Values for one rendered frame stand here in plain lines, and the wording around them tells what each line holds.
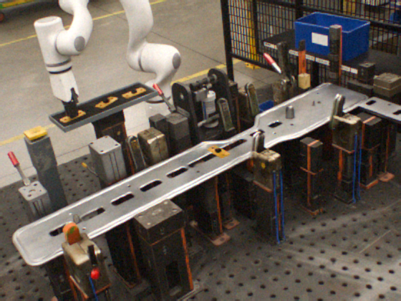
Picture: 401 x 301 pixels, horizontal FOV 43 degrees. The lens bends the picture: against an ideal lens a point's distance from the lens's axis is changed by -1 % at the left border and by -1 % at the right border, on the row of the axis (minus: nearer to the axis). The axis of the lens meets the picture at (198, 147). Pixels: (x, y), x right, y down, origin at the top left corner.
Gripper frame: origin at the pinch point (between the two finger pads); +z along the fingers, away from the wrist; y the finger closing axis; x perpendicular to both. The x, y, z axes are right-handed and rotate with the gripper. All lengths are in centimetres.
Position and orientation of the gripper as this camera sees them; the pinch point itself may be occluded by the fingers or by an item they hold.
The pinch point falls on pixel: (71, 110)
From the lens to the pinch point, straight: 179.2
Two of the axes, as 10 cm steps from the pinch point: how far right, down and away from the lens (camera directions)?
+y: 6.7, 3.1, -6.7
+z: 1.2, 8.5, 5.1
